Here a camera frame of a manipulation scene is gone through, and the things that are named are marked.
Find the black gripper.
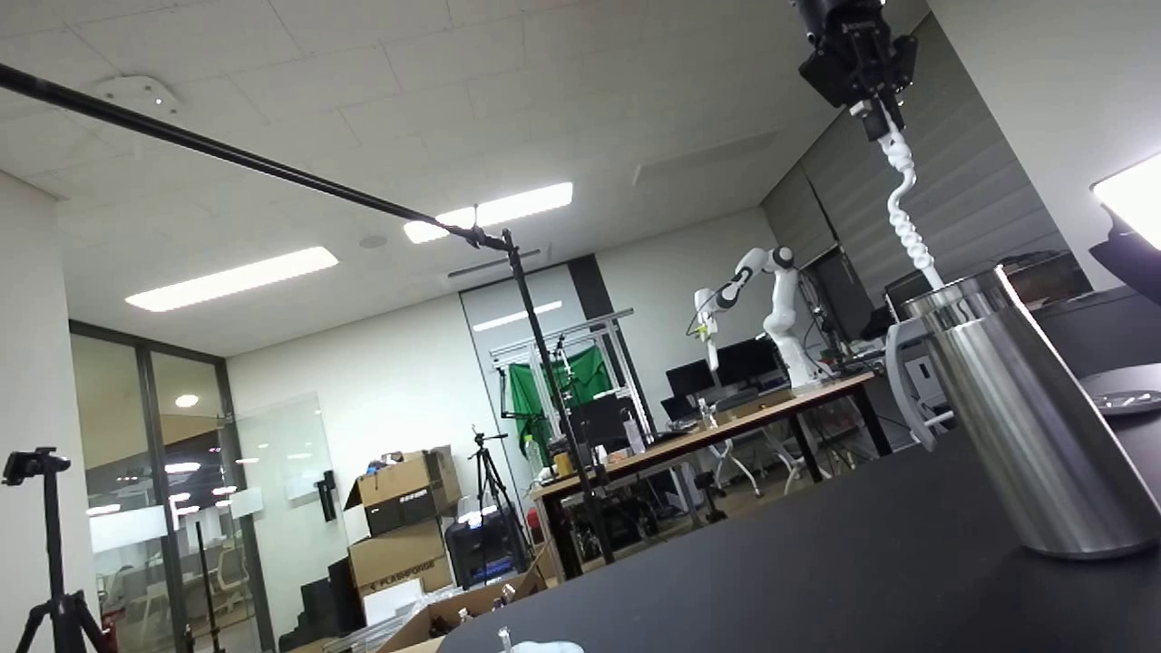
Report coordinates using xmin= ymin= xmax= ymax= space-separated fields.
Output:
xmin=795 ymin=0 xmax=923 ymax=127

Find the white twisted bottle brush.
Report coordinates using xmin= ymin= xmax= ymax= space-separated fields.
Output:
xmin=860 ymin=99 xmax=954 ymax=296

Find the stainless steel tumbler jar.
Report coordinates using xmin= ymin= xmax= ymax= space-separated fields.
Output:
xmin=907 ymin=266 xmax=1161 ymax=566

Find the clear round jar lid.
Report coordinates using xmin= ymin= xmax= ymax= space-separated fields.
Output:
xmin=1092 ymin=381 xmax=1161 ymax=423

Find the bright white light panel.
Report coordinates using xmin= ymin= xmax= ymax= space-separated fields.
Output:
xmin=1087 ymin=151 xmax=1161 ymax=254

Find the black computer monitor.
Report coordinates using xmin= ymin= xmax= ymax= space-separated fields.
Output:
xmin=664 ymin=335 xmax=790 ymax=405

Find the long wooden desk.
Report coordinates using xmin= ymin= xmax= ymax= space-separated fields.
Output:
xmin=529 ymin=369 xmax=881 ymax=580

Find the rectangular ceiling light panel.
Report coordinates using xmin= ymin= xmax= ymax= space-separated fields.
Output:
xmin=400 ymin=176 xmax=581 ymax=248
xmin=125 ymin=243 xmax=344 ymax=314

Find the small green hanging cloth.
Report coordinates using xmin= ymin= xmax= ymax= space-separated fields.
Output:
xmin=558 ymin=345 xmax=622 ymax=410

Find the black vertical stand pole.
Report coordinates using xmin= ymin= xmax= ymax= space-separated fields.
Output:
xmin=498 ymin=224 xmax=616 ymax=569

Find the large green hanging cloth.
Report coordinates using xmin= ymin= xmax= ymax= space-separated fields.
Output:
xmin=502 ymin=360 xmax=554 ymax=459

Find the small black tripod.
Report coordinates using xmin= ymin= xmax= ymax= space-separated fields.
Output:
xmin=467 ymin=423 xmax=526 ymax=538

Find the long black boom pole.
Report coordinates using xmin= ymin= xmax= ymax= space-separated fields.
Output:
xmin=0 ymin=57 xmax=521 ymax=254

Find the open brown cardboard box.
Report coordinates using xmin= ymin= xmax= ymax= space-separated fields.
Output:
xmin=379 ymin=569 xmax=553 ymax=653

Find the large brown cardboard box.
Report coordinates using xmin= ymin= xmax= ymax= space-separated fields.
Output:
xmin=344 ymin=519 xmax=456 ymax=600

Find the glass whiteboard panel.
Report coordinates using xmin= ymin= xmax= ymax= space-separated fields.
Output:
xmin=234 ymin=388 xmax=339 ymax=516

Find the round ceiling smoke detector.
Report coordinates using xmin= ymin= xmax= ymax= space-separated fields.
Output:
xmin=86 ymin=69 xmax=184 ymax=118

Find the glass entrance door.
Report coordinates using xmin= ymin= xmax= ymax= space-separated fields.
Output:
xmin=67 ymin=319 xmax=275 ymax=653

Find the white frame office chair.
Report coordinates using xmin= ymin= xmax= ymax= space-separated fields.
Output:
xmin=881 ymin=314 xmax=960 ymax=452

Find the black tripod with camera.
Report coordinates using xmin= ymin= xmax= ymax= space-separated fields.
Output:
xmin=0 ymin=441 xmax=115 ymax=653

